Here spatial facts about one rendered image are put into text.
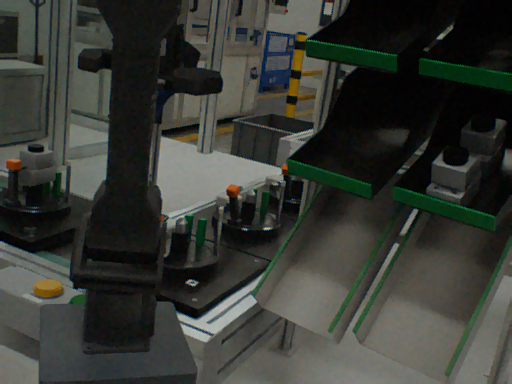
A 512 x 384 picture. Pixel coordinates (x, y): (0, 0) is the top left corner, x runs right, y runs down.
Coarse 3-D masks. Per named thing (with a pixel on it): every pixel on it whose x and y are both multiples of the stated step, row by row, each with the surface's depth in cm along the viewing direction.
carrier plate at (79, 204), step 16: (0, 192) 127; (64, 192) 132; (80, 208) 124; (0, 224) 111; (16, 224) 112; (32, 224) 113; (48, 224) 114; (64, 224) 115; (0, 240) 109; (16, 240) 107; (32, 240) 106; (48, 240) 109; (64, 240) 113
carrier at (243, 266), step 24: (192, 216) 109; (168, 240) 109; (192, 240) 111; (216, 240) 105; (96, 264) 101; (120, 264) 102; (168, 264) 100; (192, 264) 101; (216, 264) 104; (240, 264) 109; (264, 264) 110; (168, 288) 96; (216, 288) 98; (192, 312) 92
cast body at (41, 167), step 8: (32, 144) 118; (24, 152) 116; (32, 152) 116; (40, 152) 117; (48, 152) 118; (24, 160) 116; (32, 160) 116; (40, 160) 116; (48, 160) 118; (32, 168) 116; (40, 168) 117; (48, 168) 119; (56, 168) 123; (24, 176) 116; (32, 176) 115; (40, 176) 117; (48, 176) 119; (32, 184) 116
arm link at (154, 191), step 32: (96, 0) 50; (128, 0) 50; (160, 0) 50; (128, 32) 52; (160, 32) 52; (128, 64) 53; (128, 96) 55; (128, 128) 56; (128, 160) 57; (96, 192) 62; (128, 192) 59; (160, 192) 65; (96, 224) 59; (128, 224) 60; (160, 224) 63; (96, 256) 61; (128, 256) 61
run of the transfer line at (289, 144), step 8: (288, 136) 229; (296, 136) 232; (304, 136) 233; (280, 144) 223; (288, 144) 222; (296, 144) 221; (280, 152) 224; (288, 152) 222; (416, 152) 233; (280, 160) 225; (400, 168) 210; (408, 168) 211
